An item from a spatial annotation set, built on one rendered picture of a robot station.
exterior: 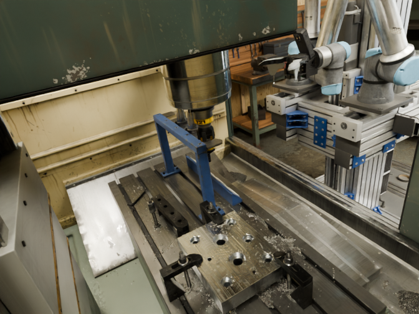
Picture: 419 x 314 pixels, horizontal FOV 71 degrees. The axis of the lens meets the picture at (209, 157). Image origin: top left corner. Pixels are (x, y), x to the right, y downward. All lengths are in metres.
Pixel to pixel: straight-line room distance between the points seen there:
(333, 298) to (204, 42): 0.76
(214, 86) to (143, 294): 1.00
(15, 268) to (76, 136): 1.28
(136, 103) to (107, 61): 1.23
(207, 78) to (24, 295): 0.50
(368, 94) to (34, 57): 1.32
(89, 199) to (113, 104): 0.53
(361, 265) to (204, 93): 0.96
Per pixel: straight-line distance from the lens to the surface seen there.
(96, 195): 1.77
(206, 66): 0.64
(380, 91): 1.53
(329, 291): 0.99
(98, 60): 0.53
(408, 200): 1.26
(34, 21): 0.52
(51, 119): 1.71
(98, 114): 1.72
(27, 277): 0.53
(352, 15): 1.69
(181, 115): 1.28
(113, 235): 1.62
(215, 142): 1.07
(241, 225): 1.03
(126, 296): 1.43
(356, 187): 2.04
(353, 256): 1.36
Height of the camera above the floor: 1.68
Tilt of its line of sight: 28 degrees down
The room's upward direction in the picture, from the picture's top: 9 degrees counter-clockwise
